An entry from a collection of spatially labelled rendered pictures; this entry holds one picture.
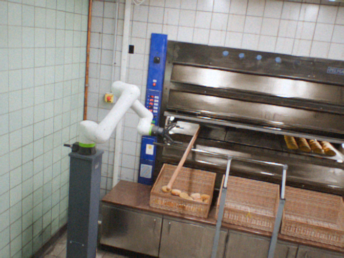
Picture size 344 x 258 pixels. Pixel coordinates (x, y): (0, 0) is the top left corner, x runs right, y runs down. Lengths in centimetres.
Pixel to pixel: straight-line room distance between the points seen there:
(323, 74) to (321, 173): 95
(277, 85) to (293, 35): 47
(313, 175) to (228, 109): 104
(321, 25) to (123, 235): 264
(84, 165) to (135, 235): 105
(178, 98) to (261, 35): 98
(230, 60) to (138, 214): 169
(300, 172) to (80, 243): 213
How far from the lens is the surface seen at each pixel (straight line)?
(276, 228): 320
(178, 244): 344
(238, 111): 346
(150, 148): 367
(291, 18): 343
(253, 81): 343
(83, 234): 302
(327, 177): 370
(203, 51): 345
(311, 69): 347
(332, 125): 356
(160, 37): 348
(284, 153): 357
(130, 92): 267
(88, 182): 280
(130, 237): 354
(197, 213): 330
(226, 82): 342
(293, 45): 342
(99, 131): 258
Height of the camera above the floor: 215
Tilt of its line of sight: 15 degrees down
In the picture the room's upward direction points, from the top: 7 degrees clockwise
